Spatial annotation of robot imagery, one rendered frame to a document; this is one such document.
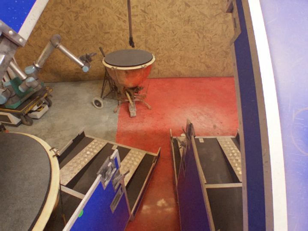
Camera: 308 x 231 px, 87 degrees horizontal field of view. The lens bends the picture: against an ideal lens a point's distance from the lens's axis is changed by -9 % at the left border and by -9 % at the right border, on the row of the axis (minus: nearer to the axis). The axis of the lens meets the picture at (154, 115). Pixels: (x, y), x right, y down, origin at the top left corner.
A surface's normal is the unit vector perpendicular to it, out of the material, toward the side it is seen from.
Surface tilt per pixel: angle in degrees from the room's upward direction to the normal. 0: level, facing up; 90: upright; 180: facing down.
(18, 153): 0
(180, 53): 90
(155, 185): 0
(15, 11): 90
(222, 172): 2
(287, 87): 42
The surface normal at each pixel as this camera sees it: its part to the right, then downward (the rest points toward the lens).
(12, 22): 0.95, 0.20
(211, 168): 0.00, -0.81
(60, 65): 0.06, 0.61
